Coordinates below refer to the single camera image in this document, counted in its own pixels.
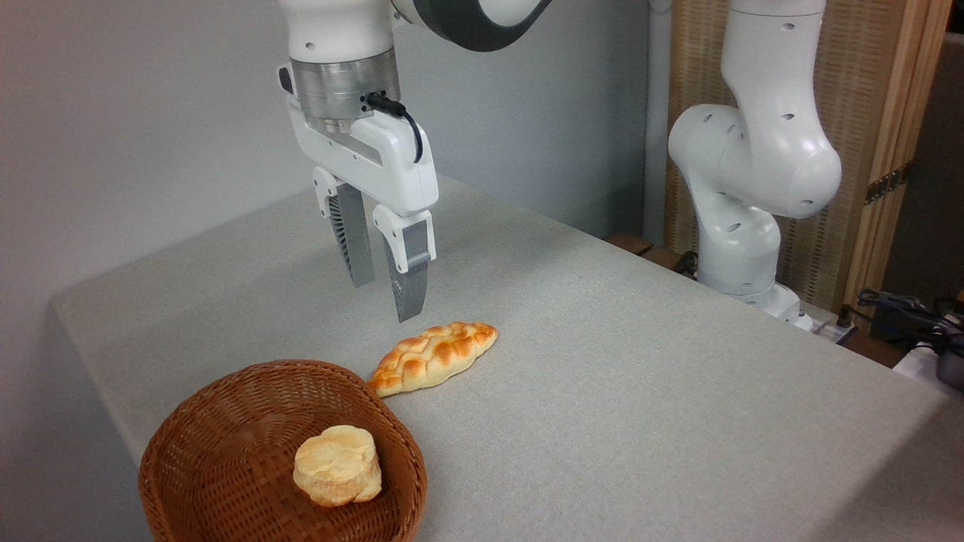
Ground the bamboo folding screen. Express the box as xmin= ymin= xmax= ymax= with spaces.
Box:
xmin=664 ymin=0 xmax=953 ymax=313

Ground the braided golden bread loaf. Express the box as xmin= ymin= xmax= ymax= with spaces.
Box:
xmin=367 ymin=321 xmax=499 ymax=398

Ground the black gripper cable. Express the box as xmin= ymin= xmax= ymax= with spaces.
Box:
xmin=365 ymin=92 xmax=425 ymax=164

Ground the black cable bundle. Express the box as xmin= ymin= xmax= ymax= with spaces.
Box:
xmin=856 ymin=289 xmax=964 ymax=356

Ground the white power strip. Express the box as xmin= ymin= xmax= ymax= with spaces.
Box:
xmin=798 ymin=301 xmax=859 ymax=344

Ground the round pale bread roll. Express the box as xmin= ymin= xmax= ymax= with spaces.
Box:
xmin=292 ymin=425 xmax=383 ymax=508

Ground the brass screen hinge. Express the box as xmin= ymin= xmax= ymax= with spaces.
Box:
xmin=865 ymin=161 xmax=914 ymax=205

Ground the brown wicker basket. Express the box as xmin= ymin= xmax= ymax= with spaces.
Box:
xmin=138 ymin=359 xmax=429 ymax=542

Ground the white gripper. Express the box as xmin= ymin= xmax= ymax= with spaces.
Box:
xmin=276 ymin=64 xmax=440 ymax=323

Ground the brown wooden block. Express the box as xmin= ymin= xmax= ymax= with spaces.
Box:
xmin=605 ymin=232 xmax=654 ymax=257

